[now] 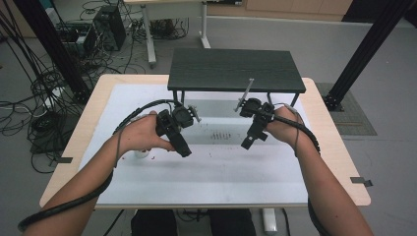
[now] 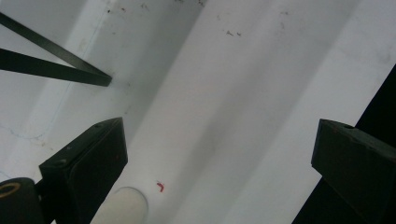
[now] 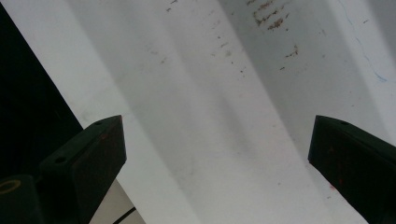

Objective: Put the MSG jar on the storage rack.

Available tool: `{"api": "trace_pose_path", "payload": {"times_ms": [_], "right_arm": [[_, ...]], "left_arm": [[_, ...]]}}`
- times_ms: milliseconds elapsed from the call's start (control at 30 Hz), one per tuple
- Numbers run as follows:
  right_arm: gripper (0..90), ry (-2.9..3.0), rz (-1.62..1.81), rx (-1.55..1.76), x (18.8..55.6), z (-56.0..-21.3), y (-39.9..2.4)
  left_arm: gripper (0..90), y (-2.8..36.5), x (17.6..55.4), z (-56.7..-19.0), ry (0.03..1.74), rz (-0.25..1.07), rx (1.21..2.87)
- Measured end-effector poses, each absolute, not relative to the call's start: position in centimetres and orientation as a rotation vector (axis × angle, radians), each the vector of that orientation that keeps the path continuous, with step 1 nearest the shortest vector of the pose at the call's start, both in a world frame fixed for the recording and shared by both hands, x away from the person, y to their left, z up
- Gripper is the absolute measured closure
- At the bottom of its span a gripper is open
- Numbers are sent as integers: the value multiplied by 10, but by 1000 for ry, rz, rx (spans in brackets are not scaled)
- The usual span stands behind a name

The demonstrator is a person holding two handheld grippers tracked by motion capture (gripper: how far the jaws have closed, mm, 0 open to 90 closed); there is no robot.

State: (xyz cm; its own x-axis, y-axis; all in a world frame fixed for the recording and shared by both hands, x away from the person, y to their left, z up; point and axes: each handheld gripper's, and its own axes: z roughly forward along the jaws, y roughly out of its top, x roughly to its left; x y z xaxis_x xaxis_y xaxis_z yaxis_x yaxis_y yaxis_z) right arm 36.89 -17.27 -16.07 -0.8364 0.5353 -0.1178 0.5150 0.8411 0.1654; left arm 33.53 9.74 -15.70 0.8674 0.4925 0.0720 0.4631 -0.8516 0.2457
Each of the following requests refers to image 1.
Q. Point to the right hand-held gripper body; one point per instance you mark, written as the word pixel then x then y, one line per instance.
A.
pixel 257 126

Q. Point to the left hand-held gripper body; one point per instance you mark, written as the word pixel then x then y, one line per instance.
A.
pixel 173 136

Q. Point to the person's right hand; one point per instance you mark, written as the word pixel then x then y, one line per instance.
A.
pixel 285 126

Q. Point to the person's left hand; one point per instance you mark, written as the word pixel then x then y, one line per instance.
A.
pixel 142 132

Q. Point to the dark wooden shelf stand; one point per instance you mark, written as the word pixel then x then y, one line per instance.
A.
pixel 234 70

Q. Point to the small white cup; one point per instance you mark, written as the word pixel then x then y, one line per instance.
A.
pixel 142 153

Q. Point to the white table mat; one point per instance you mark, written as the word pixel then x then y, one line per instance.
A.
pixel 209 177

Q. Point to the person's legs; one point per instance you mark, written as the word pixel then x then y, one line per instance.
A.
pixel 193 223

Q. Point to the white table leg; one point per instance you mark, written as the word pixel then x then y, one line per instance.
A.
pixel 269 221

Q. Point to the green cutting mat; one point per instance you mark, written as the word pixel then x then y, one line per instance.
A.
pixel 352 111

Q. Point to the white background desk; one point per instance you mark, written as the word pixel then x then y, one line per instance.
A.
pixel 170 10

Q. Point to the grey tape piece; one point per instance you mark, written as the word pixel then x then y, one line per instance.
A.
pixel 65 160
pixel 360 181

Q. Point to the black computer tower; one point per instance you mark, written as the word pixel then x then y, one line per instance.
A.
pixel 109 28

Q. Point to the white power strip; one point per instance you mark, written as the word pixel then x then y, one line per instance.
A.
pixel 54 96

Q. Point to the black aluminium frame post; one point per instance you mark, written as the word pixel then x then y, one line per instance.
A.
pixel 49 42
pixel 367 52

